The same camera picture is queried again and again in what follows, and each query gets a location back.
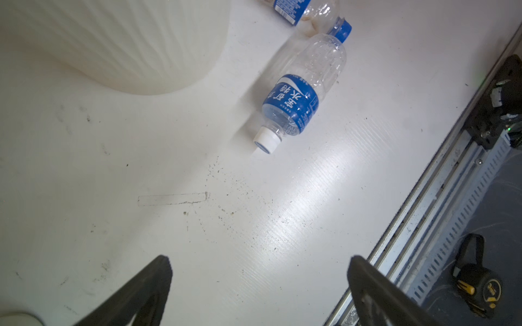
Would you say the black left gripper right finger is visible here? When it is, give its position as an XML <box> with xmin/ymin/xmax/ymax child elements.
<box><xmin>347</xmin><ymin>255</ymin><xmax>439</xmax><ymax>325</ymax></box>

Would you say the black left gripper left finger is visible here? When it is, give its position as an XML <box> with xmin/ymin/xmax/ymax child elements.
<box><xmin>77</xmin><ymin>255</ymin><xmax>173</xmax><ymax>325</ymax></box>

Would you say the small bottle blue label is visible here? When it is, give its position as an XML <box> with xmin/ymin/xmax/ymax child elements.
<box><xmin>254</xmin><ymin>34</ymin><xmax>347</xmax><ymax>154</ymax></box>

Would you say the small bottle blue cap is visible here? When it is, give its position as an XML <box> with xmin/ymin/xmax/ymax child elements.
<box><xmin>261</xmin><ymin>0</ymin><xmax>352</xmax><ymax>43</ymax></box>

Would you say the white bin yellow bag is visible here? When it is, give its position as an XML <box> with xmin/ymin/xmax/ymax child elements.
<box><xmin>1</xmin><ymin>1</ymin><xmax>231</xmax><ymax>95</ymax></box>

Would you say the black round object bottom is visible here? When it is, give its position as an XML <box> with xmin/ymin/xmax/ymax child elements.
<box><xmin>452</xmin><ymin>234</ymin><xmax>503</xmax><ymax>319</ymax></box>

